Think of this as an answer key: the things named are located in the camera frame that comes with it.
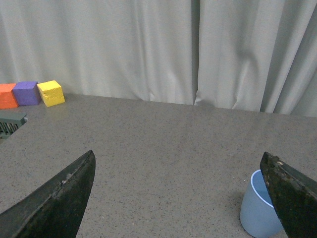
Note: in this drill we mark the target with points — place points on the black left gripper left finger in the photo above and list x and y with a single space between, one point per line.
55 209

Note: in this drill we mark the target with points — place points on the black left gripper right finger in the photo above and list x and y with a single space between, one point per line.
293 195

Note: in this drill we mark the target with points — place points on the light blue cup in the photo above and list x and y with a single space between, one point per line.
257 215

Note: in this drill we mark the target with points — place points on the grey-green vented box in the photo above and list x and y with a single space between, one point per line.
10 122

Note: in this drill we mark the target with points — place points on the yellow foam cube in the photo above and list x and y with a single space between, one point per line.
51 93

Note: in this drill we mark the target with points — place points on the orange foam cube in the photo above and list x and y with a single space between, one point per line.
7 97

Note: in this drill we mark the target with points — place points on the purple foam cube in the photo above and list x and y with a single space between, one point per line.
27 93

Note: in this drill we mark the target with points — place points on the grey curtain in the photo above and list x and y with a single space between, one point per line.
255 55

